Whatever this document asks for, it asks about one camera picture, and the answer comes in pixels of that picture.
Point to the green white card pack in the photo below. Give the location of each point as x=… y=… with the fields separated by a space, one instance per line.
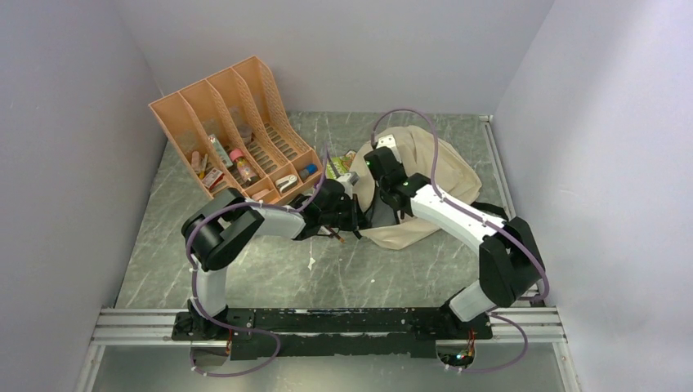
x=220 y=151

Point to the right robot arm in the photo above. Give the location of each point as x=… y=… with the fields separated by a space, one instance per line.
x=508 y=258

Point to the white stapler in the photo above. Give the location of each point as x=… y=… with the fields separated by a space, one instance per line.
x=286 y=183

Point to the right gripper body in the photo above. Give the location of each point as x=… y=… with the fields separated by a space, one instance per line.
x=382 y=197

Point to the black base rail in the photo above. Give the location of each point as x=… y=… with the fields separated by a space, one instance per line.
x=253 y=333

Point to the clear jar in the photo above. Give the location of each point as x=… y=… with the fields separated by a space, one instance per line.
x=246 y=133

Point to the orange plastic file organizer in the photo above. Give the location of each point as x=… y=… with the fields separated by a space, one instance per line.
x=231 y=130

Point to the red small box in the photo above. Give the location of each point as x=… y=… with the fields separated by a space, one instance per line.
x=212 y=177

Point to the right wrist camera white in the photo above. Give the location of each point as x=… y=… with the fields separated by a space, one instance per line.
x=388 y=141

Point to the blue-capped grey bottle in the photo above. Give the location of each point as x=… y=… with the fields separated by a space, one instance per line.
x=307 y=171

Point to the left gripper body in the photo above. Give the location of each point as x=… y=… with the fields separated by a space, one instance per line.
x=343 y=216

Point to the green illustrated book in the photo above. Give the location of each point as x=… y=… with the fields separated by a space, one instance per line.
x=339 y=165

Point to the pink-capped glitter bottle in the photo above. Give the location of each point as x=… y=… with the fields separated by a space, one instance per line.
x=246 y=171

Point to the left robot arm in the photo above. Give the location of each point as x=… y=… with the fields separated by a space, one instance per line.
x=219 y=231

